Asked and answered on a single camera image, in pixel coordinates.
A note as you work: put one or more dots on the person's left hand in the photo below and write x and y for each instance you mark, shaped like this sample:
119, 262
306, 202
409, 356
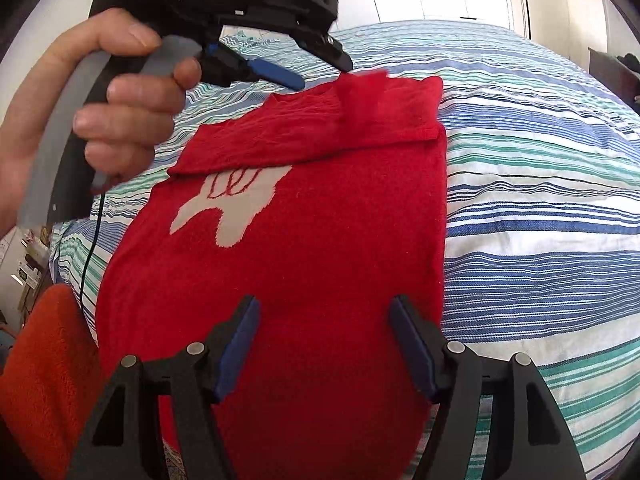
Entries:
130, 130

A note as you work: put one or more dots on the pile of clothes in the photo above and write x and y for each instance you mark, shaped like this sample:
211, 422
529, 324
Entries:
631, 63

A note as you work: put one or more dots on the red sweater with white rabbit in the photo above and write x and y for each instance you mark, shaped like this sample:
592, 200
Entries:
325, 235

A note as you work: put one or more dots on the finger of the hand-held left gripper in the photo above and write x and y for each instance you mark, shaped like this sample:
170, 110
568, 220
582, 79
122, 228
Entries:
280, 76
335, 55

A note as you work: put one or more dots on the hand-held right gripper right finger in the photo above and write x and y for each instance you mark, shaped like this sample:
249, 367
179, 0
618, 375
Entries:
415, 350

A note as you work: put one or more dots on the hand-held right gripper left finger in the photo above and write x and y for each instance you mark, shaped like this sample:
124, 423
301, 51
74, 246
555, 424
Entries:
240, 350

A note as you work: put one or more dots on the orange fleece blanket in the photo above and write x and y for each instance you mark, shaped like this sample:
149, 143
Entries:
45, 385

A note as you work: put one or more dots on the dark wooden cabinet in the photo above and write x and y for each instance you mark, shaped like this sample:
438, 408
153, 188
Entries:
607, 80

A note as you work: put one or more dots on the blue green striped duvet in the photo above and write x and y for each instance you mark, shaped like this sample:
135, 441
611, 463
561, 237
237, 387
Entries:
540, 210

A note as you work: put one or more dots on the cluttered low shelf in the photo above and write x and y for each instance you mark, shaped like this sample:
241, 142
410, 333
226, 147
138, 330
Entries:
27, 270

